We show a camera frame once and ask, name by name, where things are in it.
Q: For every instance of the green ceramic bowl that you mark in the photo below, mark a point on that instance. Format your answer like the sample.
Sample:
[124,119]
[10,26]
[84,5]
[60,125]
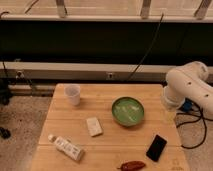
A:
[127,111]

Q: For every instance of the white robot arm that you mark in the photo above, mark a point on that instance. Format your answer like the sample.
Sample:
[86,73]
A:
[188,81]

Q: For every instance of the translucent plastic cup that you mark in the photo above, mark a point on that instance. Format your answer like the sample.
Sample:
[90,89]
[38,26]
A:
[72,92]

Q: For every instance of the wooden table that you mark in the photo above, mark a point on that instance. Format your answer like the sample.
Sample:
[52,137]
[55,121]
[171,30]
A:
[117,144]

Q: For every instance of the white tube bottle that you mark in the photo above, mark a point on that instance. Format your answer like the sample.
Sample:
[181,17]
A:
[65,146]

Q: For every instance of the black smartphone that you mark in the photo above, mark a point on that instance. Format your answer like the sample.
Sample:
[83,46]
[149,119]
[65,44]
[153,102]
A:
[156,148]

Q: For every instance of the dried red chili pepper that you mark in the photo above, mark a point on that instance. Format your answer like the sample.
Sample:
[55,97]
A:
[132,166]

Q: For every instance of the black object on floor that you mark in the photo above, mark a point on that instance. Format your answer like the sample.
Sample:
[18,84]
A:
[4,133]

